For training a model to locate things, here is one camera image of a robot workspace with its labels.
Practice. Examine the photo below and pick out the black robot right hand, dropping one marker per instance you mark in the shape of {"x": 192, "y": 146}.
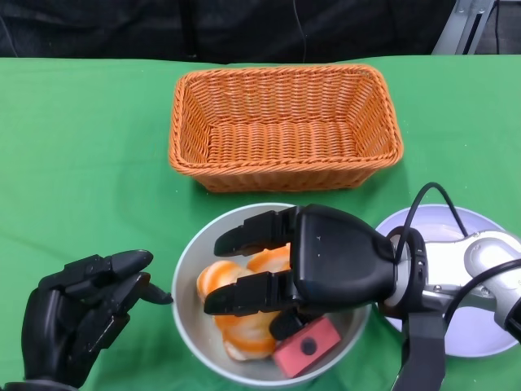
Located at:
{"x": 334, "y": 256}

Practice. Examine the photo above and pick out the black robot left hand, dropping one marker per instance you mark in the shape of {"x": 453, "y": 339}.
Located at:
{"x": 49, "y": 326}

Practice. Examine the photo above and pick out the orange striped bread roll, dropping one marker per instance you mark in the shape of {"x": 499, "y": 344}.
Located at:
{"x": 244, "y": 334}

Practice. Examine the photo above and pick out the grey round bowl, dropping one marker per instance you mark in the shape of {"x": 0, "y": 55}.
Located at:
{"x": 195, "y": 326}

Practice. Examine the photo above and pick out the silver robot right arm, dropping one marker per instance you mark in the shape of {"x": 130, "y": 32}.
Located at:
{"x": 456, "y": 260}

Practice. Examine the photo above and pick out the pink cake block black dot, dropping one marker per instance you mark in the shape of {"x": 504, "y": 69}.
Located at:
{"x": 321, "y": 334}

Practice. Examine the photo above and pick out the orange wicker basket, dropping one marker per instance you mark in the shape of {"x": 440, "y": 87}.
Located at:
{"x": 285, "y": 142}

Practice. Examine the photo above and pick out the pale lavender plate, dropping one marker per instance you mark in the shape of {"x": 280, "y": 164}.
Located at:
{"x": 476, "y": 338}

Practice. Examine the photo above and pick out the green tablecloth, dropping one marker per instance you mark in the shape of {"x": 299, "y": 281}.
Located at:
{"x": 102, "y": 163}

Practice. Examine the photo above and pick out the black backdrop cloth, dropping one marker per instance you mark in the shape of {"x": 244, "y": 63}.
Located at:
{"x": 122, "y": 28}

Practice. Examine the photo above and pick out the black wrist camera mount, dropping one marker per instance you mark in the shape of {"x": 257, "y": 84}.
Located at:
{"x": 423, "y": 346}

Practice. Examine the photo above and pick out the grey metal frame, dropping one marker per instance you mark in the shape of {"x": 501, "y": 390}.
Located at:
{"x": 460, "y": 28}

